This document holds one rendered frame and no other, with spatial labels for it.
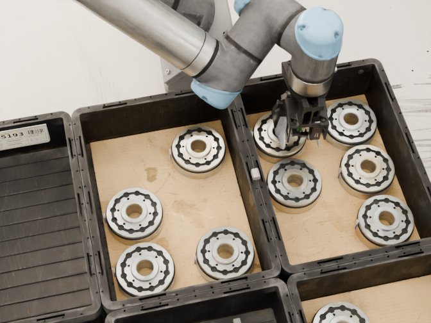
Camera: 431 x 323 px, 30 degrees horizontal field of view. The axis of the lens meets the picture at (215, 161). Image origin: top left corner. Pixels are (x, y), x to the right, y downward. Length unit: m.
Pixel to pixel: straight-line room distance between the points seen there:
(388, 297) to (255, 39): 0.51
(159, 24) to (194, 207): 0.39
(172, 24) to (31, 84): 0.63
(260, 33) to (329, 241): 0.41
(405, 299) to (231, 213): 0.34
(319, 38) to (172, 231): 0.46
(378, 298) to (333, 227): 0.15
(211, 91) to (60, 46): 0.64
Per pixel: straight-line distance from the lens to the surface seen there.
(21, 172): 1.57
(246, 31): 1.32
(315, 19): 1.27
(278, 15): 1.31
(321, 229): 1.50
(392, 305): 1.46
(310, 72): 1.31
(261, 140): 1.54
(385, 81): 1.57
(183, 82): 1.72
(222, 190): 1.52
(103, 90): 1.81
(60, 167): 1.56
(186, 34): 1.29
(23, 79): 1.85
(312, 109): 1.37
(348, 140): 1.56
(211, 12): 1.68
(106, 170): 1.54
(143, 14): 1.26
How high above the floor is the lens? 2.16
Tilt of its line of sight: 60 degrees down
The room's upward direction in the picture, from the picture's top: 3 degrees clockwise
